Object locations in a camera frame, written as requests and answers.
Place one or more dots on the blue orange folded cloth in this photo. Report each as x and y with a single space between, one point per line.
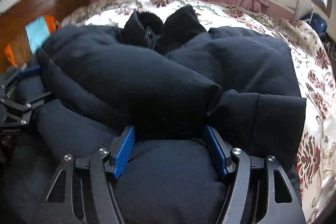
20 50

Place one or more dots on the blue backpack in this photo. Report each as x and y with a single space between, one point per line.
316 22

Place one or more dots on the dark navy padded jacket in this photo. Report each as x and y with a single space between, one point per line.
169 80

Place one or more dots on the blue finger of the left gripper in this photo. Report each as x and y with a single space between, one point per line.
30 72

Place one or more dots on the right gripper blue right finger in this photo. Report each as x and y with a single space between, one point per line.
218 151

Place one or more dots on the wooden bed headboard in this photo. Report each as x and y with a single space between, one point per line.
14 20

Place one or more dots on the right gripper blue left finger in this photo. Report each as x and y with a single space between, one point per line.
122 151

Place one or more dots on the floral white red bedspread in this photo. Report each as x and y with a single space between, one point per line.
316 153

